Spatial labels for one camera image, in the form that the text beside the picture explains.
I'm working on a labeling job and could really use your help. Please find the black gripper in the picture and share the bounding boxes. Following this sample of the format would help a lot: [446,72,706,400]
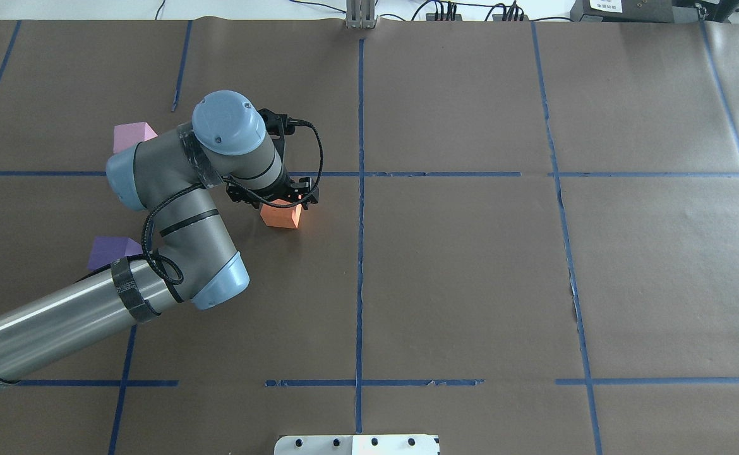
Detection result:
[224,174,320,209]

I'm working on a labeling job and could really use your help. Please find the orange cube block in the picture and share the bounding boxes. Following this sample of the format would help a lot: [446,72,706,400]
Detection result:
[260,204,303,229]

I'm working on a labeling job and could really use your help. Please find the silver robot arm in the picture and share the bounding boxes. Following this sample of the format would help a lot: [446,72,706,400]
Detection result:
[0,90,321,391]

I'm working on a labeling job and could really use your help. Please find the pink cube block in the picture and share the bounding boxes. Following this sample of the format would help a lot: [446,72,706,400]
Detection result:
[112,121,158,154]

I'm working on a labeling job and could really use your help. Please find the black power strip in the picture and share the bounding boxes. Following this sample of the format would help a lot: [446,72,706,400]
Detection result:
[412,1,529,22]

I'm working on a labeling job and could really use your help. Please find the purple cube block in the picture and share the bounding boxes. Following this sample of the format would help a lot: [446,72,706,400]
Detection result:
[87,236,142,271]

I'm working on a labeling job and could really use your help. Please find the brown paper table cover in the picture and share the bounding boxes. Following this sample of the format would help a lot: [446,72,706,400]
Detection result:
[0,18,739,454]

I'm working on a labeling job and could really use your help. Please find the black desktop box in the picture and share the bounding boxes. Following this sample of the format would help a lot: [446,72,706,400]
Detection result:
[569,1,739,23]

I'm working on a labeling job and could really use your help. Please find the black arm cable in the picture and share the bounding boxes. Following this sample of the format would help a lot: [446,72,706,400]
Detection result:
[141,119,324,286]

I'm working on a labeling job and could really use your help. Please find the aluminium frame post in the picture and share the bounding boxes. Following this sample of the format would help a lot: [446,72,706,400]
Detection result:
[345,0,378,30]

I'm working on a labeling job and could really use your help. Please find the white camera pole with base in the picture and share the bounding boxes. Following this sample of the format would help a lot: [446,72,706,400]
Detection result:
[273,433,441,454]

